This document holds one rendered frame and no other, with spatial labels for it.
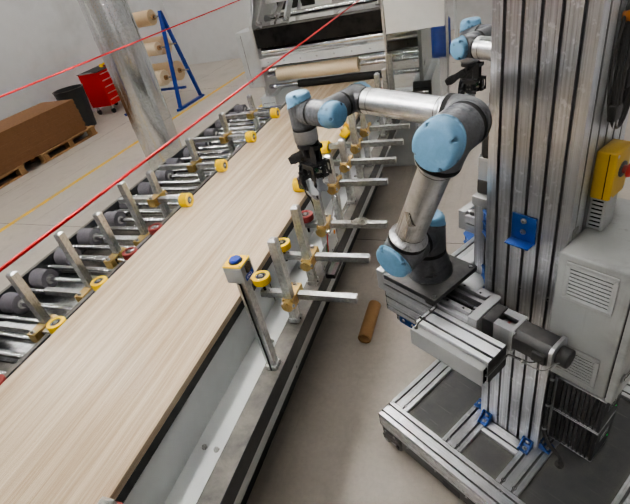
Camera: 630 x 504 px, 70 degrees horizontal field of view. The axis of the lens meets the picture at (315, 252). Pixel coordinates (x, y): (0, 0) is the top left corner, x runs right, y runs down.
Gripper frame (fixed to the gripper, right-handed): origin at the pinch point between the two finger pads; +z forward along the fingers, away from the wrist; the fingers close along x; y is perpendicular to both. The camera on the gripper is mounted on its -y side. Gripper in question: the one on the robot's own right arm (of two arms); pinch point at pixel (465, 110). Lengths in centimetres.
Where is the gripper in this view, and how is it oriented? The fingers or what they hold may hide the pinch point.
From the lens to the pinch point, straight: 209.1
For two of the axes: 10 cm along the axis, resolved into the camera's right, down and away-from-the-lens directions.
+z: 1.9, 8.0, 5.6
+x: 7.6, -4.8, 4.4
